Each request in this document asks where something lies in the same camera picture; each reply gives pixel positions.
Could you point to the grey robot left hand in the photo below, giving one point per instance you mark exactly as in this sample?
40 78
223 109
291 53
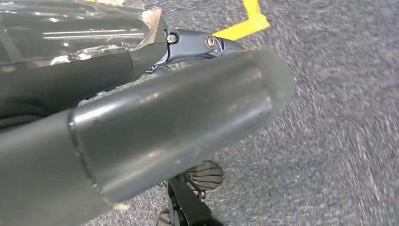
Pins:
156 124

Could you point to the yellow floor tape square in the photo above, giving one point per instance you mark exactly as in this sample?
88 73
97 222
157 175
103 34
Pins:
249 26

